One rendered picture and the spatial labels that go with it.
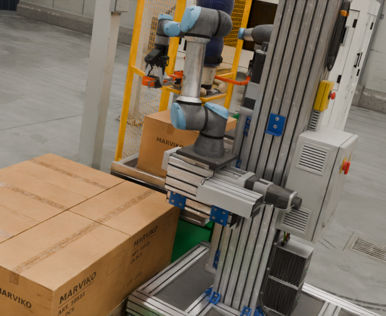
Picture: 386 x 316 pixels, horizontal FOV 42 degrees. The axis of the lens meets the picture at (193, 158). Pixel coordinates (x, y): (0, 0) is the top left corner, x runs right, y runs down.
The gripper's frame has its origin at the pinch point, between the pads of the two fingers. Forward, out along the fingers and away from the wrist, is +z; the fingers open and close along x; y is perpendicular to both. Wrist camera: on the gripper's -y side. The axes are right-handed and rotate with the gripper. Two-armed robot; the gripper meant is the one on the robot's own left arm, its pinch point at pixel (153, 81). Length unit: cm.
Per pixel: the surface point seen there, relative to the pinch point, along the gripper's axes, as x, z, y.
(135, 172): 15, 65, 22
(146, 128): 17, 37, 29
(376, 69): -3, 46, 907
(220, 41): -8, -22, 60
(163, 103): 45, 36, 97
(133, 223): -19, 69, -28
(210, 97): -12, 12, 52
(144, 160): 14, 58, 29
